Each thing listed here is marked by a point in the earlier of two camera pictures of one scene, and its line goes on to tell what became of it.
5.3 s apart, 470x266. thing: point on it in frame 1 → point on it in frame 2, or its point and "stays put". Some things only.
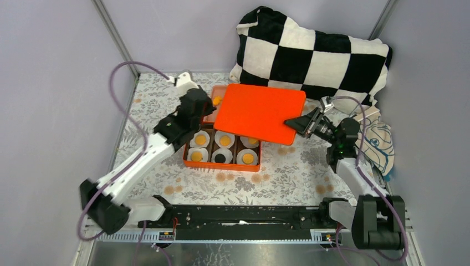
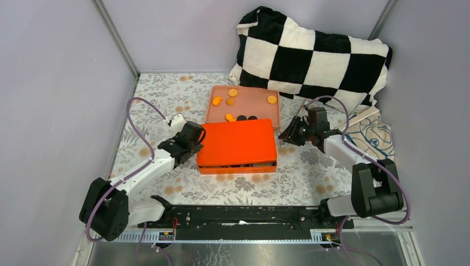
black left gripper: [208, 108] → [198, 146]
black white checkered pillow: [272, 50] stays put
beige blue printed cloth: [378, 142] stays put
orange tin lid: [259, 111] → [235, 143]
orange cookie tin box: [212, 148] → [270, 167]
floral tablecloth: [299, 171] stays put
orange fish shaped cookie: [216, 100] stays put
